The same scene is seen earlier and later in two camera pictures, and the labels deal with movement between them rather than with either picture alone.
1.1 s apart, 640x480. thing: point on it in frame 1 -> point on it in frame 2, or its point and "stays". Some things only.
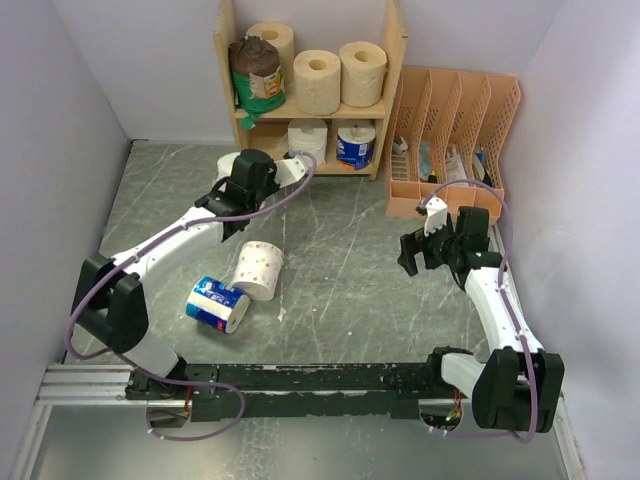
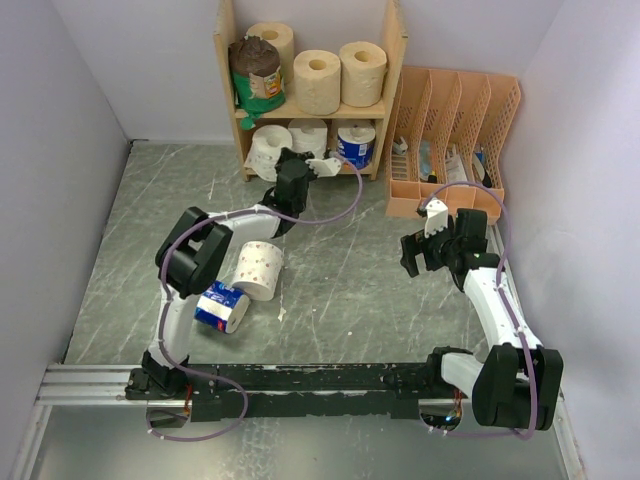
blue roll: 354,147 stays
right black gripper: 412,243 stays
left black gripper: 272,177 -> 289,155
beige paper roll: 362,73 stays
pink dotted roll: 224,166 -> 264,154
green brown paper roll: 256,76 stays
